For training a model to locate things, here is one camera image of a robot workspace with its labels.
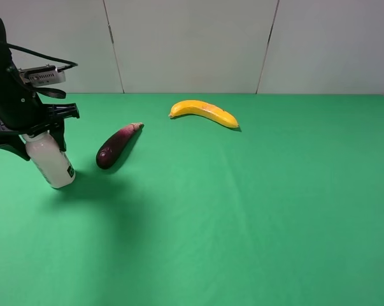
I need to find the green table cloth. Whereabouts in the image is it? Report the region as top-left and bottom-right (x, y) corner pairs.
(0, 94), (384, 305)

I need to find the white milk bottle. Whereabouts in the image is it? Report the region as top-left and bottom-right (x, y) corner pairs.
(22, 131), (76, 189)

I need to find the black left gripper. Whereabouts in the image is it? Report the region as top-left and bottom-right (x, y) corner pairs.
(0, 61), (80, 161)

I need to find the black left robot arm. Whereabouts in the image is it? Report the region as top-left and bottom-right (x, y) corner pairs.
(0, 19), (80, 161)

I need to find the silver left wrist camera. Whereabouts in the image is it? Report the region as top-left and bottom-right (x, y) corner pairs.
(18, 65), (66, 87)

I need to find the black camera cable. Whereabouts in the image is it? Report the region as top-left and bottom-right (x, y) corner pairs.
(0, 34), (79, 71)

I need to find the purple eggplant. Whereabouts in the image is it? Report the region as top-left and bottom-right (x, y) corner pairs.
(96, 122), (144, 170)

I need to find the yellow banana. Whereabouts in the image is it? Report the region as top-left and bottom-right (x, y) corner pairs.
(168, 100), (239, 129)

